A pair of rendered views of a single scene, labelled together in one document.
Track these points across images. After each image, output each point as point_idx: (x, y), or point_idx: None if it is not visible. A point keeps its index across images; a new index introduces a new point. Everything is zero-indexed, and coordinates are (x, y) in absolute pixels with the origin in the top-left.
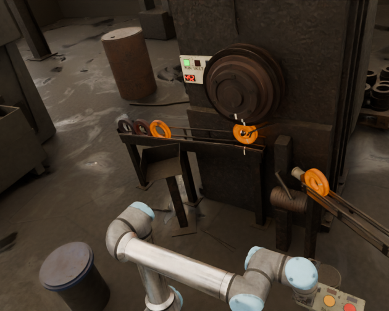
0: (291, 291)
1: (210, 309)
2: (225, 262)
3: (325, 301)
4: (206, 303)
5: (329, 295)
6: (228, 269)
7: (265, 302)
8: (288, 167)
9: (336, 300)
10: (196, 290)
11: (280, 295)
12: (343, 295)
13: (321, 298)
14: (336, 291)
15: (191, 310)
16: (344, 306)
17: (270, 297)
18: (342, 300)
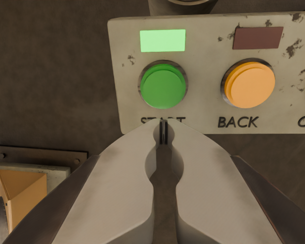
0: (118, 7)
1: (25, 97)
2: None
3: (236, 98)
4: (16, 92)
5: (247, 60)
6: (10, 21)
7: (90, 46)
8: None
9: (279, 67)
10: None
11: (105, 22)
12: None
13: (212, 89)
14: (282, 27)
15: (4, 111)
16: None
17: (92, 35)
18: None
